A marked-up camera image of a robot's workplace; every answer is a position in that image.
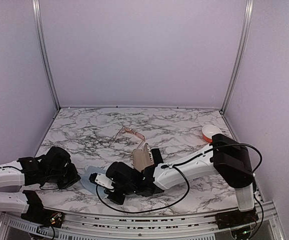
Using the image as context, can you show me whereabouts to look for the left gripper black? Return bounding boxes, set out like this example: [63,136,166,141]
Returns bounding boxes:
[45,162,81,190]

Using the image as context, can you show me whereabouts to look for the blue cleaning cloth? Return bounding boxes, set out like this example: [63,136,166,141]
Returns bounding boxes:
[79,164,110,195]

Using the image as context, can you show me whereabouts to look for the striped flag glasses pouch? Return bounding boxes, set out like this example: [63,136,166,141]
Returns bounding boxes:
[132,143,155,172]

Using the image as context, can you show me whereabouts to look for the black glasses case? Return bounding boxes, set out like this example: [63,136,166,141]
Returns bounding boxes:
[150,148,164,165]

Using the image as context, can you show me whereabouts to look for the pink frame sunglasses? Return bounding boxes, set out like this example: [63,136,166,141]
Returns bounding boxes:
[110,126,146,150]

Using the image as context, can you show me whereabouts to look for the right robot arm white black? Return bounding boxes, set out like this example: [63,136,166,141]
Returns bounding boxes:
[99,133,255,224]

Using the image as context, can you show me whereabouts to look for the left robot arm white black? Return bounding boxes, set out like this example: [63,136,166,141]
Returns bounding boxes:
[0,146,81,227]

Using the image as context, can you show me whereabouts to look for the orange white bowl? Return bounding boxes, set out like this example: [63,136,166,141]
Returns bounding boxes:
[201,124,223,143]

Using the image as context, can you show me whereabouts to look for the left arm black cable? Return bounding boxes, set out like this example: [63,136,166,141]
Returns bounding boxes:
[0,164,70,191]

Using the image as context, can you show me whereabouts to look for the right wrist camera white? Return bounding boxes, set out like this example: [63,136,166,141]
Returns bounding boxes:
[89,172,114,191]

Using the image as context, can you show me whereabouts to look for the front aluminium rail base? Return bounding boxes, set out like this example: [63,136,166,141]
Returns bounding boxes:
[0,201,286,240]

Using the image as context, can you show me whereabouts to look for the left aluminium frame post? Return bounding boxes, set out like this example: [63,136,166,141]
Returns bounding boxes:
[32,0,61,112]

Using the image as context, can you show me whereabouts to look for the aluminium frame post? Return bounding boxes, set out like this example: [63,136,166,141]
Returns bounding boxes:
[220,0,255,115]
[32,0,61,112]

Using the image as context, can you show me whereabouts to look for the right aluminium frame post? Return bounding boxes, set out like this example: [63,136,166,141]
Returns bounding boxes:
[220,0,255,115]

